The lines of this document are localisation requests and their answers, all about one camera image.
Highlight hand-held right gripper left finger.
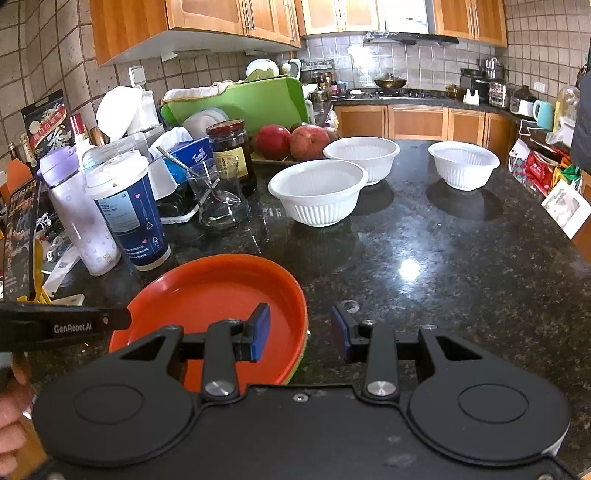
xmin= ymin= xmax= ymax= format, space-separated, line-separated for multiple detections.
xmin=108 ymin=303 xmax=271 ymax=400

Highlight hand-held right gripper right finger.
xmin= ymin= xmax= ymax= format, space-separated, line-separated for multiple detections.
xmin=331 ymin=304 xmax=486 ymax=400

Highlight orange plate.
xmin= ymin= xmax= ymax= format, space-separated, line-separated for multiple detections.
xmin=109 ymin=254 xmax=308 ymax=386

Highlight white ribbed bowl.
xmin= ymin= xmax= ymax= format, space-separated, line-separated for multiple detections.
xmin=323 ymin=137 xmax=401 ymax=186
xmin=428 ymin=141 xmax=501 ymax=191
xmin=268 ymin=160 xmax=369 ymax=227

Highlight person's left hand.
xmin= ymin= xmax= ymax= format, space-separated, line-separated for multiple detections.
xmin=0 ymin=353 xmax=35 ymax=464

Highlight yellow phone stand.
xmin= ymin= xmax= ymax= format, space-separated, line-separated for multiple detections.
xmin=18 ymin=240 xmax=51 ymax=303

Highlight phone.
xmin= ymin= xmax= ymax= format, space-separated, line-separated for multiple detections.
xmin=0 ymin=180 xmax=42 ymax=303

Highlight purple water bottle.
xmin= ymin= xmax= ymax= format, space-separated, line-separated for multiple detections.
xmin=37 ymin=147 xmax=122 ymax=277

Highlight blue paper cup white lid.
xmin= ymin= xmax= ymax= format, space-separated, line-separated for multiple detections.
xmin=84 ymin=149 xmax=171 ymax=271

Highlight clear plastic box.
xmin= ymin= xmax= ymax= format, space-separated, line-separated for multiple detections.
xmin=83 ymin=131 xmax=162 ymax=162

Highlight dark sauce jar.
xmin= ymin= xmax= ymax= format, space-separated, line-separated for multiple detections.
xmin=206 ymin=119 xmax=258 ymax=197

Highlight blue tissue pack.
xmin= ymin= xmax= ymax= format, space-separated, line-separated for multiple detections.
xmin=164 ymin=138 xmax=215 ymax=185

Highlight metal spoon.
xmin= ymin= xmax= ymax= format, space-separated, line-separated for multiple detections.
xmin=156 ymin=146 xmax=243 ymax=206

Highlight red apple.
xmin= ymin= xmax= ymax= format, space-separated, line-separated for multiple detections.
xmin=289 ymin=124 xmax=331 ymax=162
xmin=255 ymin=124 xmax=293 ymax=160

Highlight black tea packet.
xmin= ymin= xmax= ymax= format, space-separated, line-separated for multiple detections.
xmin=21 ymin=90 xmax=70 ymax=162

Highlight white lidded container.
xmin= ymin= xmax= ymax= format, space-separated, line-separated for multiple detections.
xmin=182 ymin=107 xmax=229 ymax=139

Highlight wooden lower cabinets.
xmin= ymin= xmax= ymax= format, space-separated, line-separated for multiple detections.
xmin=333 ymin=104 xmax=518 ymax=160

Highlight wooden cabinets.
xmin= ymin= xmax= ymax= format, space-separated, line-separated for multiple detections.
xmin=333 ymin=104 xmax=518 ymax=160
xmin=90 ymin=0 xmax=508 ymax=65

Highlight green cutting board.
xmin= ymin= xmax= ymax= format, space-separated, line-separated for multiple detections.
xmin=161 ymin=75 xmax=310 ymax=134

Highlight patterned gift bag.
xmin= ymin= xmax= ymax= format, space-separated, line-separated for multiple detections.
xmin=509 ymin=138 xmax=532 ymax=183

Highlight red snack bag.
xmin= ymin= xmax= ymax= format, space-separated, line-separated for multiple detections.
xmin=525 ymin=152 xmax=555 ymax=195

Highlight white window box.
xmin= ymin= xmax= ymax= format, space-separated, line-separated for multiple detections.
xmin=541 ymin=179 xmax=591 ymax=240

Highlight mint green mug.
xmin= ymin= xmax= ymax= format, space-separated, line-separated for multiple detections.
xmin=533 ymin=100 xmax=555 ymax=131

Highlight range hood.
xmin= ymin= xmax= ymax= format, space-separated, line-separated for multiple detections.
xmin=362 ymin=31 xmax=460 ymax=47

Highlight wooden upper cabinets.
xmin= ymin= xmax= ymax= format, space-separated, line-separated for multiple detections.
xmin=90 ymin=0 xmax=508 ymax=65

